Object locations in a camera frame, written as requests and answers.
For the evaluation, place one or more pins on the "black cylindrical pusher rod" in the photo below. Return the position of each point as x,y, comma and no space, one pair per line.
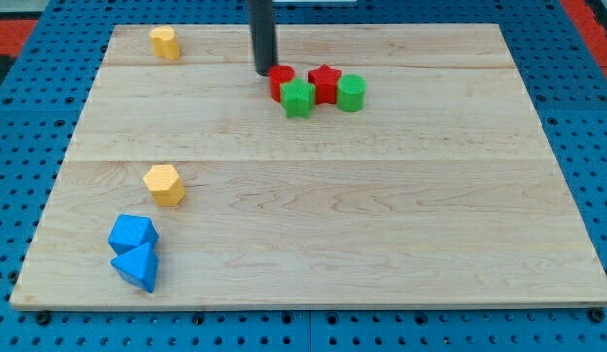
263,35

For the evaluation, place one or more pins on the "light wooden board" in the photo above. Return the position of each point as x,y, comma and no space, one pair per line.
442,192

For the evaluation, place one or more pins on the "yellow hexagon block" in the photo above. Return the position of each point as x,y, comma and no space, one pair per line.
165,185

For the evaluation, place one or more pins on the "red cylinder block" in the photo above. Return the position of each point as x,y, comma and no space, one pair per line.
278,75

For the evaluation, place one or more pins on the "green star block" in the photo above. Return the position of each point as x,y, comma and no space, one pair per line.
297,98

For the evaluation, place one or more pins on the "red star block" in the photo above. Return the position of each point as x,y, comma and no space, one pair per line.
325,79

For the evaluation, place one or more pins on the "yellow heart block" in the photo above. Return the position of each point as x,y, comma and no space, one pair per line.
164,42

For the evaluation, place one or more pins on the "green cylinder block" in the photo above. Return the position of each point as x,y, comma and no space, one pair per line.
351,89

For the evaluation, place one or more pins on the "blue perforated table mat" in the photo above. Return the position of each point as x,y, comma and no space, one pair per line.
41,99

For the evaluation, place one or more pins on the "blue cube block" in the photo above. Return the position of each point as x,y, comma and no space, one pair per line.
131,231

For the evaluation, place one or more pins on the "blue triangle block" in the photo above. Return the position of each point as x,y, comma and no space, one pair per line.
138,267

